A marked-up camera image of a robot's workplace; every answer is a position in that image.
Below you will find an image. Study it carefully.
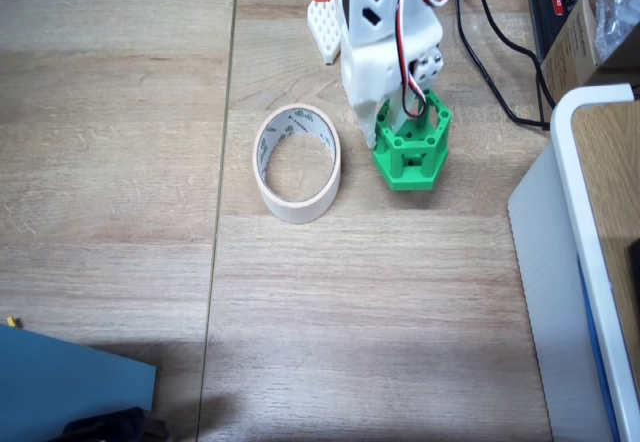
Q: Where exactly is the clear plastic bag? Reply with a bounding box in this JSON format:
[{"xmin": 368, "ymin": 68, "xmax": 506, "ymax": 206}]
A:
[{"xmin": 592, "ymin": 0, "xmax": 640, "ymax": 61}]

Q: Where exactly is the white ribbed container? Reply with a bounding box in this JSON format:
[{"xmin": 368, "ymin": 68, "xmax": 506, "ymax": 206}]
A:
[{"xmin": 507, "ymin": 84, "xmax": 640, "ymax": 442}]

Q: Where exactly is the green hexagonal printed component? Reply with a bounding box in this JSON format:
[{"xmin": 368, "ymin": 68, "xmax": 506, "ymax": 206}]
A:
[{"xmin": 372, "ymin": 89, "xmax": 453, "ymax": 193}]

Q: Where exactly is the brown cardboard box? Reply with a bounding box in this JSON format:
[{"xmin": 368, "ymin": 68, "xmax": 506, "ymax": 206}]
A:
[{"xmin": 539, "ymin": 0, "xmax": 640, "ymax": 106}]

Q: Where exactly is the black device with red label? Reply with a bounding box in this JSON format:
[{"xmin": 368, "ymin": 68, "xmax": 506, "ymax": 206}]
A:
[{"xmin": 524, "ymin": 0, "xmax": 601, "ymax": 61}]

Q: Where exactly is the blue flat board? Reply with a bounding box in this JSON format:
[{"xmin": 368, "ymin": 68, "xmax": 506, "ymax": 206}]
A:
[{"xmin": 0, "ymin": 324, "xmax": 157, "ymax": 442}]

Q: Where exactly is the beige masking tape roll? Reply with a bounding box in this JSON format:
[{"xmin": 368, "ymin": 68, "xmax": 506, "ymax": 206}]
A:
[{"xmin": 252, "ymin": 103, "xmax": 343, "ymax": 225}]

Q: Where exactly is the red white black servo wire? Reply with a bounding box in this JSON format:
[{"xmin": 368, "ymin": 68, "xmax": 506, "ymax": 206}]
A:
[{"xmin": 394, "ymin": 0, "xmax": 466, "ymax": 119}]

